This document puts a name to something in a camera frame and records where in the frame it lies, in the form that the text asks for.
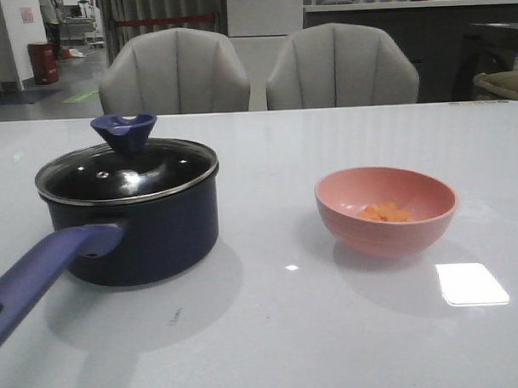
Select pink bowl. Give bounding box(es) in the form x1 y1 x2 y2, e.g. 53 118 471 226
315 167 458 258

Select orange ham pieces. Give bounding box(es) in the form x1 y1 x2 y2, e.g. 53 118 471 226
357 201 430 223

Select glass lid blue knob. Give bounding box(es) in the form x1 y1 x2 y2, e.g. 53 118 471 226
35 112 219 206

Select dark blue saucepan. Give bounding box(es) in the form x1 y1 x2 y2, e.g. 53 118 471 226
0 167 219 346

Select right grey upholstered chair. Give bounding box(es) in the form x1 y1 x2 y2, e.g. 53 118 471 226
265 23 419 110

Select grey upholstered chair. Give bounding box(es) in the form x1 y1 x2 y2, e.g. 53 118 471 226
265 23 419 110
99 27 250 116

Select left grey upholstered chair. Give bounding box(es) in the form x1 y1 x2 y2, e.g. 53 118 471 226
99 27 250 116

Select white cabinet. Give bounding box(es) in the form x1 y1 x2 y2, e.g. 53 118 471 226
226 0 304 111

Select red barrier belt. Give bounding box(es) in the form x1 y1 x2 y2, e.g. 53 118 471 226
112 13 217 27

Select dark counter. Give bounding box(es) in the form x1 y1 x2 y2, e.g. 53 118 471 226
303 0 518 103

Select red bin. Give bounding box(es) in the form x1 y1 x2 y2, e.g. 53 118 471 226
27 43 60 85

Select beige cushion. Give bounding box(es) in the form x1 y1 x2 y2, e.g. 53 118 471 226
473 70 518 100

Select person in background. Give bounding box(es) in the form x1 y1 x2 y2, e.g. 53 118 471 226
38 0 61 60

